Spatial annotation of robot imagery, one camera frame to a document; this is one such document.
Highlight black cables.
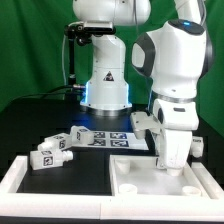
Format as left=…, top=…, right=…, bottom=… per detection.
left=0, top=84, right=88, bottom=113

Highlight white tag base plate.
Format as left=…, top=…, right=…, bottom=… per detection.
left=74, top=131, right=148, bottom=150

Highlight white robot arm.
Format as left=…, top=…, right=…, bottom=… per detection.
left=73, top=0, right=211, bottom=172

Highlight white U-shaped obstacle fence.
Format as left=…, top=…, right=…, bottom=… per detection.
left=0, top=156, right=224, bottom=222

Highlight white square tabletop part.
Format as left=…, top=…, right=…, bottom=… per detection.
left=109, top=155, right=209, bottom=198

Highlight black camera on stand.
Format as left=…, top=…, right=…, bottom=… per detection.
left=63, top=21, right=116, bottom=101

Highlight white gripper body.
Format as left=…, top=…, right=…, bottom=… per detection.
left=130, top=99, right=199, bottom=171

